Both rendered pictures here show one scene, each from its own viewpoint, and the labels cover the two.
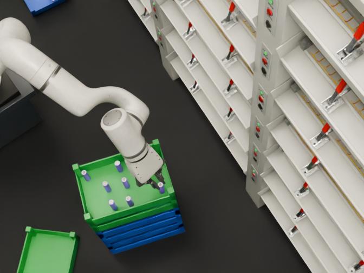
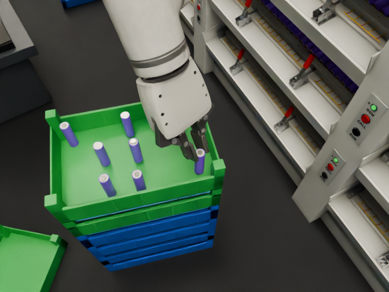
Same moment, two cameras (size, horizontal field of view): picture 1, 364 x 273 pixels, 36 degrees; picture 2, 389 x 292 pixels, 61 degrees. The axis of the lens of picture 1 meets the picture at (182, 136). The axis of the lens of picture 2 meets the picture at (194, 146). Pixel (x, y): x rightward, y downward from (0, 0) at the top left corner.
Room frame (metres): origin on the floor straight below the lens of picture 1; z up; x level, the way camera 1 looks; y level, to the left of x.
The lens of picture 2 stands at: (0.36, 0.14, 0.97)
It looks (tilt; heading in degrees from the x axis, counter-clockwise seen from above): 57 degrees down; 354
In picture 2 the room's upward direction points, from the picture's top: straight up
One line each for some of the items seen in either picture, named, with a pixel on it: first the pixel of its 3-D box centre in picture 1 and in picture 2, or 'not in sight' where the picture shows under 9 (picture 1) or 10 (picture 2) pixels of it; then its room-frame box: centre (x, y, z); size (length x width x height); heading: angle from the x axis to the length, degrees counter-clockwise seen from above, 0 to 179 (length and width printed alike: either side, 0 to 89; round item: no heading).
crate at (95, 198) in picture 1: (124, 182); (133, 149); (0.70, 0.22, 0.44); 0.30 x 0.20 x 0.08; 97
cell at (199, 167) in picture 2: (161, 187); (199, 161); (0.66, 0.10, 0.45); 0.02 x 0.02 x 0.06
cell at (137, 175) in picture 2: (129, 201); (139, 182); (0.64, 0.21, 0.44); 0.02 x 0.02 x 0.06
